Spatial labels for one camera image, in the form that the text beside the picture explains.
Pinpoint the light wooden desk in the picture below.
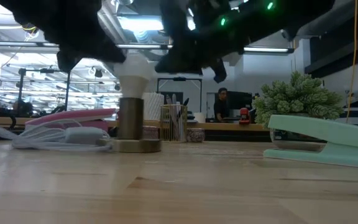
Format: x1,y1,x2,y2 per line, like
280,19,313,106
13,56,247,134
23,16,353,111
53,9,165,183
0,115,260,132

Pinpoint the white textured pen cup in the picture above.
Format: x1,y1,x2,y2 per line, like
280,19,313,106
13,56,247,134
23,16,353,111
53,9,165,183
142,92,165,121

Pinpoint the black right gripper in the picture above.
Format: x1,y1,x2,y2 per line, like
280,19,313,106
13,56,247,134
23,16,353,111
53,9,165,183
154,0,249,85

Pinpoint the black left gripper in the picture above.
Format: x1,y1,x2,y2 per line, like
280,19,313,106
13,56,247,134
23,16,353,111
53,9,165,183
54,18,127,74

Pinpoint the patterned purple tape roll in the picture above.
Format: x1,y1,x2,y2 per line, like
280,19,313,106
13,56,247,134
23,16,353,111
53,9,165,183
186,128,206,143
142,125,160,140

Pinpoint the yellow cable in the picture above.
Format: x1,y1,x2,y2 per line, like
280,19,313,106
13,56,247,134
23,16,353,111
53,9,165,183
346,0,358,124

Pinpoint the gold wire pen cup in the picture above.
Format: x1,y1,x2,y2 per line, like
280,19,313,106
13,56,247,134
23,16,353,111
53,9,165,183
160,104,189,143

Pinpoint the pink stapler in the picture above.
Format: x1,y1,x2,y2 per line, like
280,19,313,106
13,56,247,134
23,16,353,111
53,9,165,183
25,108,117,133

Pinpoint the mint green stapler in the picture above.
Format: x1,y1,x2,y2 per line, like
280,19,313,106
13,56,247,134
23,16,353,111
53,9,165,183
262,114,358,170

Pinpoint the black monitor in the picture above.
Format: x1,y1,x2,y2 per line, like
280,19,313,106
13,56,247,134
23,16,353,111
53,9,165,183
227,90,254,111

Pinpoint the black rig frame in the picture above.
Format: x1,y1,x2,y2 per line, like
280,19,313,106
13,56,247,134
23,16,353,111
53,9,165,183
157,77,203,107
17,67,72,113

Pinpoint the person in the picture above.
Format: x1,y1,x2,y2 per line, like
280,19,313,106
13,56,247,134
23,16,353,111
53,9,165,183
213,87,230,123

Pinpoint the green succulent in pot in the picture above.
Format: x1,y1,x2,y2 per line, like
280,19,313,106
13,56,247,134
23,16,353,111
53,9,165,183
252,71,345,152

